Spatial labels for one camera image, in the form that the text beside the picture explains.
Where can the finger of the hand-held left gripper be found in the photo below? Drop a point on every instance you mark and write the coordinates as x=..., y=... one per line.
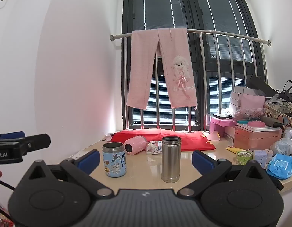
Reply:
x=38, y=141
x=11, y=135

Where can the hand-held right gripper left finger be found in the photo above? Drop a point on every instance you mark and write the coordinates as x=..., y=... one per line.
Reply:
x=88, y=161

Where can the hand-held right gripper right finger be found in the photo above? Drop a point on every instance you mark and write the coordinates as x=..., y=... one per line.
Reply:
x=203, y=162

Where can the pink cup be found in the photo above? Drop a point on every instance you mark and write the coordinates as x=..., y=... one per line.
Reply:
x=134, y=145

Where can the blue cartoon print cup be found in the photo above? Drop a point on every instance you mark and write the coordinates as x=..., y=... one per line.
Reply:
x=114, y=161

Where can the stainless steel cup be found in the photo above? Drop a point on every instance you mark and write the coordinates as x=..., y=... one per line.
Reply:
x=171, y=160

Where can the red cloth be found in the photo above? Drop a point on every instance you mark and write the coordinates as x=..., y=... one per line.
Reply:
x=191, y=140

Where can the pink scoop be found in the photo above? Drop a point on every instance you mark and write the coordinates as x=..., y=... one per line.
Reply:
x=214, y=136

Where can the yellow tube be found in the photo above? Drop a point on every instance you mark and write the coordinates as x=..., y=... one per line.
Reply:
x=234, y=149

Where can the pink stand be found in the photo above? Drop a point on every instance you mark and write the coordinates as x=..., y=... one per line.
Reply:
x=221, y=124

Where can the green round tin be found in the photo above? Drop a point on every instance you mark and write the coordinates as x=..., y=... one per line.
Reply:
x=246, y=157

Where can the small black box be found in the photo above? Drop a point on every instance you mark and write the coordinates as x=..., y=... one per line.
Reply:
x=222, y=116

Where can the clear plastic wrapper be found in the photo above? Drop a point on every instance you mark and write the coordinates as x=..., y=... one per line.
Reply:
x=153, y=147

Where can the pink storage box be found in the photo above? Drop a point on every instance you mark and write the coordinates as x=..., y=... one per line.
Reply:
x=256, y=138

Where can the small white box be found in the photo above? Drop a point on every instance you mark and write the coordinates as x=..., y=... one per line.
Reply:
x=263, y=157

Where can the pink bowl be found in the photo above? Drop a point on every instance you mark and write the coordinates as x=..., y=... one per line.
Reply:
x=256, y=124

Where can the flat white box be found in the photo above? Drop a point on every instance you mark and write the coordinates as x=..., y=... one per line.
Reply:
x=266, y=128

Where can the stack of white boxes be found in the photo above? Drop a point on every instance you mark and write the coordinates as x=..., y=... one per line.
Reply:
x=236, y=98

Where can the blue wet wipes pack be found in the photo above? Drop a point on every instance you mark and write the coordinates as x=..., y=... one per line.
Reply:
x=279, y=166

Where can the pink cushion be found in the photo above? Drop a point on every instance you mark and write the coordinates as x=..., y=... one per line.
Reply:
x=252, y=102

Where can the white plastic bag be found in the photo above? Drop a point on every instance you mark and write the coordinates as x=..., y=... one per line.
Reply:
x=284, y=145

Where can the floral bag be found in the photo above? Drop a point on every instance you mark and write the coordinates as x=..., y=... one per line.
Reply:
x=282, y=110

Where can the black carton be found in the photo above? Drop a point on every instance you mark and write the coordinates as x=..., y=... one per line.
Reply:
x=259, y=84

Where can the black handbag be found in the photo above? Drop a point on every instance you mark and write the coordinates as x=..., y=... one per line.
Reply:
x=289, y=94

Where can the pink pants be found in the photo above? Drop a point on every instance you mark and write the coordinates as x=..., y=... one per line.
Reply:
x=179, y=52

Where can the metal window railing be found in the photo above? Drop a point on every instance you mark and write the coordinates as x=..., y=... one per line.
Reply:
x=231, y=34

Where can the dark window frame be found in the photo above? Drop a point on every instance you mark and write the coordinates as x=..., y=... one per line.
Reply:
x=187, y=7

